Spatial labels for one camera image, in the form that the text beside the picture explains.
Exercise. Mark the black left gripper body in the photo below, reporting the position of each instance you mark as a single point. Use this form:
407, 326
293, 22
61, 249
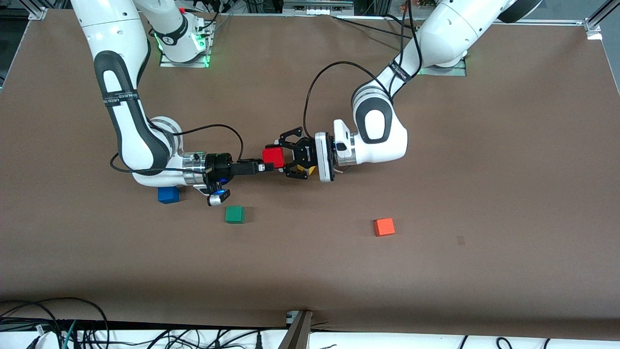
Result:
305, 156

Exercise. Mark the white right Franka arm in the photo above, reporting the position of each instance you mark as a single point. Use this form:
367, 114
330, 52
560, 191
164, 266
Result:
111, 29

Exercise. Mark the orange wooden block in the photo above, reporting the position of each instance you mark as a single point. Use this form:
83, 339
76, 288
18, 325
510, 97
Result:
384, 227

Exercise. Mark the green wooden block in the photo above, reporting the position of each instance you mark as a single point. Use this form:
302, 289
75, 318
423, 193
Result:
235, 214

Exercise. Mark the aluminium corner profile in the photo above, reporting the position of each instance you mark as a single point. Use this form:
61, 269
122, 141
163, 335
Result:
593, 26
38, 12

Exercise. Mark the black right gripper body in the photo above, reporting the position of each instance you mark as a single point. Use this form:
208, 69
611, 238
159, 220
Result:
222, 166

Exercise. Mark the blue wooden block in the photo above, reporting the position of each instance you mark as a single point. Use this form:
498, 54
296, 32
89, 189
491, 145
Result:
168, 195

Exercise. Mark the aluminium left arm base plate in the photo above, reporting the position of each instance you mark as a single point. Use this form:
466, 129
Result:
450, 72

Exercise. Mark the yellow wooden block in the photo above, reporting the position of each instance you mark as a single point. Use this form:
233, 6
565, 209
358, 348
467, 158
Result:
309, 170

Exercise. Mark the red wooden block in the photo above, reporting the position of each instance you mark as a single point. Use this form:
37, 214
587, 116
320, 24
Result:
273, 156

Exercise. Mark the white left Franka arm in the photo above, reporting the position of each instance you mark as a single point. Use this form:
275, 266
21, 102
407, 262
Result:
450, 29

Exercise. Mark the aluminium right arm base plate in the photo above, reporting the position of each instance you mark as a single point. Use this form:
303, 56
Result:
167, 63

